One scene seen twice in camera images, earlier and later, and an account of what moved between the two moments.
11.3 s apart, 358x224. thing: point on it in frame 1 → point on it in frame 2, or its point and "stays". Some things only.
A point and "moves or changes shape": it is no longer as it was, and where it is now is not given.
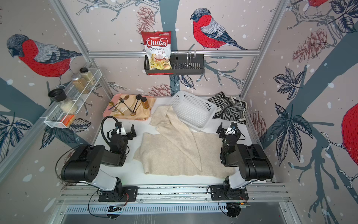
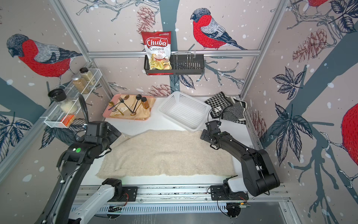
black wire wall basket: (182, 64) stays
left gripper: (133, 134) → (114, 135)
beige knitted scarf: (171, 146) moves or changes shape
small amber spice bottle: (144, 102) stays
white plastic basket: (194, 112) moves or changes shape
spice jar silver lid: (80, 84) stays
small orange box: (67, 120) stays
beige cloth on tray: (133, 106) stays
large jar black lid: (67, 105) stays
